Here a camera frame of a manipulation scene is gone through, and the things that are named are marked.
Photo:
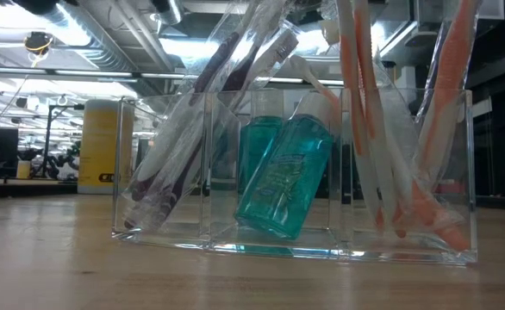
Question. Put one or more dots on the teal mouthwash bottle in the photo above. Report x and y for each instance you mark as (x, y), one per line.
(257, 142)
(287, 176)

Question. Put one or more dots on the orange white toothbrush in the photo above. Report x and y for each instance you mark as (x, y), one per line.
(348, 64)
(446, 228)
(304, 69)
(450, 64)
(366, 86)

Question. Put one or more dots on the black background robot arm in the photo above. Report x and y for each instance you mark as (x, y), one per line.
(60, 163)

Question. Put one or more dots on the clear plastic bag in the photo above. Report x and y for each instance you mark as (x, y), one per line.
(278, 247)

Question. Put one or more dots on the yellow canister with white lid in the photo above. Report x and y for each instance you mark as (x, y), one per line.
(101, 146)

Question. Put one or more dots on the long ceiling light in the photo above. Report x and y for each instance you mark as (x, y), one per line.
(84, 73)

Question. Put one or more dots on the black metal stand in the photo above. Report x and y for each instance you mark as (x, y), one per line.
(48, 138)

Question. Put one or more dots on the small yellow bin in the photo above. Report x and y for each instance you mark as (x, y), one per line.
(23, 169)

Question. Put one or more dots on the yellow black hanging reel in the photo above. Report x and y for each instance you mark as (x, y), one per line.
(38, 43)

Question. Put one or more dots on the silver ventilation duct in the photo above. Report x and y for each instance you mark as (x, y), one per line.
(84, 39)

